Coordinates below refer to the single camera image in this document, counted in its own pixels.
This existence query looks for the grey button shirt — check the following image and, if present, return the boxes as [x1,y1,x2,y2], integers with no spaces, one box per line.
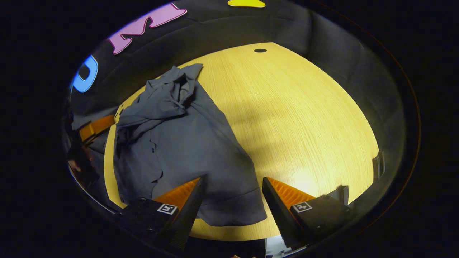
[90,63,268,227]

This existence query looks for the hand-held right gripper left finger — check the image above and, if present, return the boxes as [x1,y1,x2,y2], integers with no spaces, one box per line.
[117,177,205,253]

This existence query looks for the black bracket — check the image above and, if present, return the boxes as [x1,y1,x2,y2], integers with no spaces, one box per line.
[336,185,349,205]

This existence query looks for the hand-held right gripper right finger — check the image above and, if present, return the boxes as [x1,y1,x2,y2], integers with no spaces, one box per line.
[262,177,355,250]

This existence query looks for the black backdrop cloth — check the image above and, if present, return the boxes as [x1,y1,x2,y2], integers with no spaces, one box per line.
[68,0,406,205]

